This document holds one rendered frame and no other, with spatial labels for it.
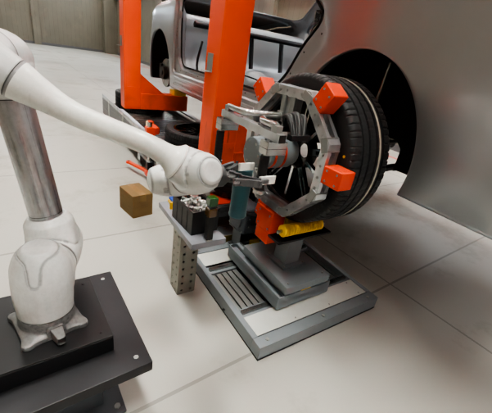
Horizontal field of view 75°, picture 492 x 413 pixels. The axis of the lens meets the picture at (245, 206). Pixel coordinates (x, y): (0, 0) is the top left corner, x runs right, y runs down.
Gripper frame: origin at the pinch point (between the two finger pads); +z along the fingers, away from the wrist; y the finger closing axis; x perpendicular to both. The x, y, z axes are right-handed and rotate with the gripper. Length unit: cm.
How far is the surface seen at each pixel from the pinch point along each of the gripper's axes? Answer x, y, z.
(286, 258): -55, -12, 36
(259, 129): 14.1, -7.8, 1.7
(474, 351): -83, 62, 111
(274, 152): 8.6, 2.5, 2.2
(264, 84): 27, -37, 22
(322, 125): 18.6, 4.0, 20.7
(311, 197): -8.5, 8.0, 20.4
